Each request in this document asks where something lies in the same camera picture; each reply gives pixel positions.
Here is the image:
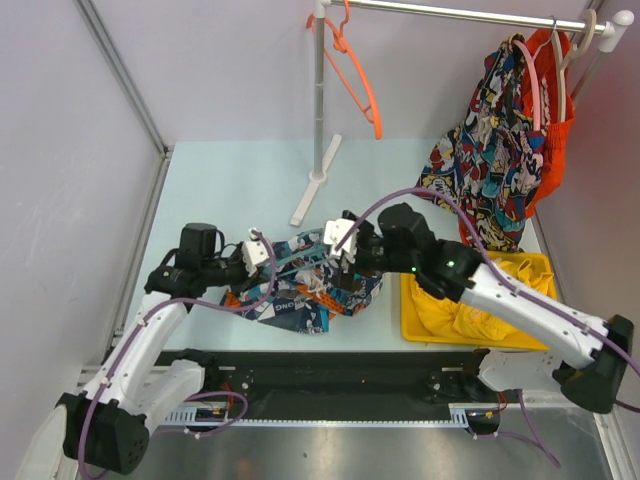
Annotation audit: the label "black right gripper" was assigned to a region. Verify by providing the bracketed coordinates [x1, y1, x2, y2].
[327, 222, 417, 297]

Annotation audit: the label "teal plastic hanger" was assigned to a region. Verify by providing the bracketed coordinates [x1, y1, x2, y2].
[273, 229, 328, 278]

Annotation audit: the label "orange blue patterned shorts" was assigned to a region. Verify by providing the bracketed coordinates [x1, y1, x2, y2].
[220, 253, 383, 334]

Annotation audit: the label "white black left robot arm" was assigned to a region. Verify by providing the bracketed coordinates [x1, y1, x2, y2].
[58, 223, 276, 479]

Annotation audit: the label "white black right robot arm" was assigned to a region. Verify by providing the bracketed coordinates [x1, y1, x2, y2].
[323, 203, 634, 414]

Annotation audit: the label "orange plastic hanger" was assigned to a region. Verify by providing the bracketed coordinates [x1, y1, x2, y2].
[305, 1, 384, 140]

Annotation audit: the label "comic print shorts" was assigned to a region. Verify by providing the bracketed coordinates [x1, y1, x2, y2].
[416, 34, 546, 252]

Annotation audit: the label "pink plastic hanger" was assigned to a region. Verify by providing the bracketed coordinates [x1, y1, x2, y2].
[511, 39, 542, 131]

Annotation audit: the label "red orange shorts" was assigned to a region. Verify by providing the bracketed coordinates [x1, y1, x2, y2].
[458, 28, 577, 250]

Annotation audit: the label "beige plastic hanger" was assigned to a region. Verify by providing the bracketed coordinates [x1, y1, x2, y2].
[550, 8, 597, 123]

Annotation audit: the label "yellow plastic bin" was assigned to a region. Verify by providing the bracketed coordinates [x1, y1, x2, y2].
[398, 249, 557, 351]

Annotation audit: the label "yellow cloth in bin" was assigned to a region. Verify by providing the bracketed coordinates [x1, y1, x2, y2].
[411, 255, 555, 346]

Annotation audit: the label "black mounting plate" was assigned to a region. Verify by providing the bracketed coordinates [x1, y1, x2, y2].
[102, 349, 586, 422]

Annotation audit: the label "white metal clothes rack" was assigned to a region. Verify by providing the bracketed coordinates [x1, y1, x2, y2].
[290, 1, 635, 227]

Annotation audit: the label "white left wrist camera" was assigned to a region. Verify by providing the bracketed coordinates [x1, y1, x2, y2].
[240, 228, 274, 277]

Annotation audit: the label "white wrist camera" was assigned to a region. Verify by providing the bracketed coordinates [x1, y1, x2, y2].
[322, 210, 375, 263]
[240, 228, 274, 277]

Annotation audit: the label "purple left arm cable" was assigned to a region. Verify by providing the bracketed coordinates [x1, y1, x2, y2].
[76, 230, 279, 478]

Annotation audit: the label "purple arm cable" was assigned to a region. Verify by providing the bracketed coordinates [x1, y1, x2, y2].
[76, 230, 279, 478]
[333, 186, 640, 379]

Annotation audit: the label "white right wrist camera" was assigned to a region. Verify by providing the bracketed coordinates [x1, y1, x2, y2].
[322, 210, 375, 263]

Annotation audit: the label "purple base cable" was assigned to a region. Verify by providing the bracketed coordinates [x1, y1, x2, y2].
[179, 390, 250, 441]

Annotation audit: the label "red black wires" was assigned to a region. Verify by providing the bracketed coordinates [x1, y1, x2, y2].
[199, 382, 238, 417]

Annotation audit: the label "white perforated cable tray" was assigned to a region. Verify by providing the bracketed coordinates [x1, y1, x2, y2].
[160, 405, 481, 431]

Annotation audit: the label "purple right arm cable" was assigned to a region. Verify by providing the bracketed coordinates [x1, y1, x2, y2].
[333, 186, 640, 379]

